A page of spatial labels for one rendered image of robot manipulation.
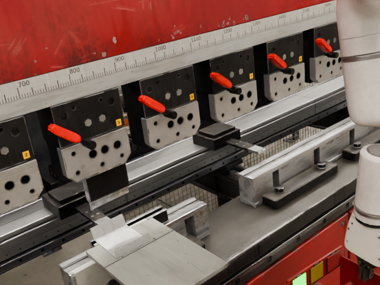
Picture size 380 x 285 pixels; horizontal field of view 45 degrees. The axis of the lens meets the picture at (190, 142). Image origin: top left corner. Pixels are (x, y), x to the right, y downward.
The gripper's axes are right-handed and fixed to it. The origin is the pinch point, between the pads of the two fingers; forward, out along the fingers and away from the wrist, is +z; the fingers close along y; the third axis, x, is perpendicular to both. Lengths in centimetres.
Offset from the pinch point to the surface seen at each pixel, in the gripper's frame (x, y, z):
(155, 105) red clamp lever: -33, -32, -42
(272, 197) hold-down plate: 2.5, -33.1, -3.0
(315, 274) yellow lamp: -5.6, -9.8, 4.6
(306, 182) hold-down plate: 15.7, -32.1, -3.0
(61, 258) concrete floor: -23, -180, 101
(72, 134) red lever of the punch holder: -52, -31, -42
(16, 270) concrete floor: -48, -189, 101
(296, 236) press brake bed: 2.8, -23.9, 5.5
